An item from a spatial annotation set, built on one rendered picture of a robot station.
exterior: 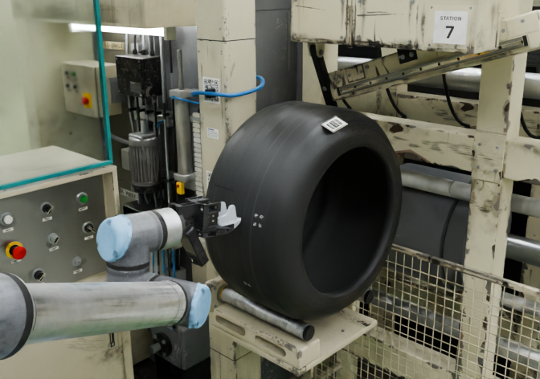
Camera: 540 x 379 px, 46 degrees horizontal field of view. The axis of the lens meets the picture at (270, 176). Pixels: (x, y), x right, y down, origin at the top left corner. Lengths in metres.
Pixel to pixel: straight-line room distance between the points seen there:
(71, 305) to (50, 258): 1.07
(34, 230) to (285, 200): 0.82
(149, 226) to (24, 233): 0.71
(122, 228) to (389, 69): 0.99
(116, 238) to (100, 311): 0.30
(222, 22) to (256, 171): 0.47
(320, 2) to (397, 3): 0.26
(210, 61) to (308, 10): 0.33
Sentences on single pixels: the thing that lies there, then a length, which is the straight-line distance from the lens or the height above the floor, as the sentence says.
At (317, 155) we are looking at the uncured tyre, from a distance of 1.56.
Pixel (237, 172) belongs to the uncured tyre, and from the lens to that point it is 1.61.
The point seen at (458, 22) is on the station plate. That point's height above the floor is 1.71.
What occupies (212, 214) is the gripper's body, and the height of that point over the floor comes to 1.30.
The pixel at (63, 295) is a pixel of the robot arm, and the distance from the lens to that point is 0.99.
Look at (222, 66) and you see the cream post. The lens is 1.84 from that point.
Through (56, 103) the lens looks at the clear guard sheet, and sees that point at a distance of 1.93.
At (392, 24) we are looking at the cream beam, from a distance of 1.77.
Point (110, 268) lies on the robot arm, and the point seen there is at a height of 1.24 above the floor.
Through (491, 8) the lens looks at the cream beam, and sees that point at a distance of 1.72.
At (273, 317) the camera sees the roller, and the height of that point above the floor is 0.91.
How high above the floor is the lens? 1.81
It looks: 17 degrees down
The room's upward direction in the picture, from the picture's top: 1 degrees counter-clockwise
